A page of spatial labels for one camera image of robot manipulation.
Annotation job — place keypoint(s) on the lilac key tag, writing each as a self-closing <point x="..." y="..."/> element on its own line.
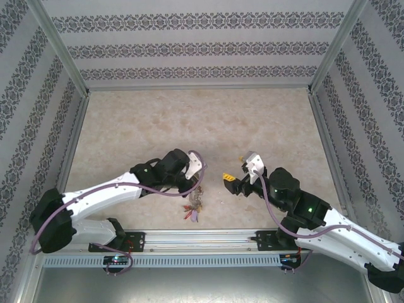
<point x="195" y="217"/>

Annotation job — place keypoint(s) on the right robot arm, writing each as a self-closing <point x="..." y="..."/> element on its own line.
<point x="347" y="246"/>

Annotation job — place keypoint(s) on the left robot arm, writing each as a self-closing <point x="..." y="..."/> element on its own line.
<point x="94" y="205"/>

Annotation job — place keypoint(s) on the small circuit board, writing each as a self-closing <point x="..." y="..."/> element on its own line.
<point x="116" y="259"/>
<point x="288" y="258"/>

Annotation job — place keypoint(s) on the grey metal shelf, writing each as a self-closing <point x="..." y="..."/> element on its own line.
<point x="202" y="284"/>

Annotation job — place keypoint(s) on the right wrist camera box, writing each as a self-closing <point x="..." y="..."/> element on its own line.
<point x="254" y="165"/>

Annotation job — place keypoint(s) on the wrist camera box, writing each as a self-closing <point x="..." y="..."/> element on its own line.
<point x="254" y="165"/>
<point x="195" y="165"/>

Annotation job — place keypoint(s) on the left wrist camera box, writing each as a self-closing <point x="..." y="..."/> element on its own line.
<point x="195" y="165"/>

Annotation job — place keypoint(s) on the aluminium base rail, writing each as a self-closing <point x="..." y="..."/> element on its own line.
<point x="202" y="241"/>

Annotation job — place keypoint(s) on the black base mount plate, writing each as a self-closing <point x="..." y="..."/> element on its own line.
<point x="265" y="241"/>
<point x="139" y="241"/>

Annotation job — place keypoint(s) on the aluminium frame bar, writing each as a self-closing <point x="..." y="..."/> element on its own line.
<point x="77" y="126"/>
<point x="322" y="126"/>
<point x="199" y="87"/>

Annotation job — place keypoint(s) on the aluminium frame post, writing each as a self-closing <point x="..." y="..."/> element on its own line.
<point x="339" y="41"/>
<point x="57" y="41"/>

